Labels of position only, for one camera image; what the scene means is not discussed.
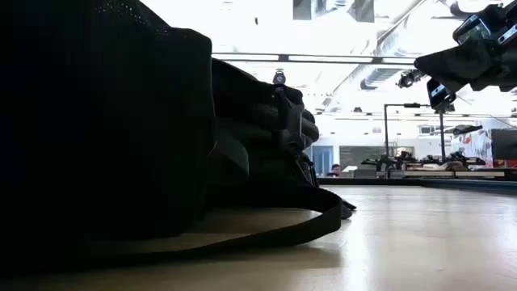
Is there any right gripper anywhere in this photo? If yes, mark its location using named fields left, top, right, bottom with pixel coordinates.
left=414, top=39, right=517, bottom=93

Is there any black backpack grey lining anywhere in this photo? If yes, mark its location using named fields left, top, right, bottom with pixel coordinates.
left=0, top=0, right=357, bottom=280

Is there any colourful printed banner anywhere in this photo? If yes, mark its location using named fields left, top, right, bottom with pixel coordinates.
left=450, top=129, right=493, bottom=162

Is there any black monitor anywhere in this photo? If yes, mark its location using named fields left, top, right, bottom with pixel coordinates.
left=490, top=129, right=517, bottom=161

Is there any background robot station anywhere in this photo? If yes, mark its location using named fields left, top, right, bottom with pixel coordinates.
left=361, top=149, right=506, bottom=179

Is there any ceiling light bar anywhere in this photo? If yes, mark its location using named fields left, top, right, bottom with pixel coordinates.
left=212, top=52, right=417, bottom=65

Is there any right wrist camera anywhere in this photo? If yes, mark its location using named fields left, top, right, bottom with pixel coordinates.
left=452, top=2, right=506, bottom=45

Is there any black aluminium table frame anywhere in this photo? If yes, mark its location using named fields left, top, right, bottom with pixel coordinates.
left=317, top=176, right=517, bottom=197

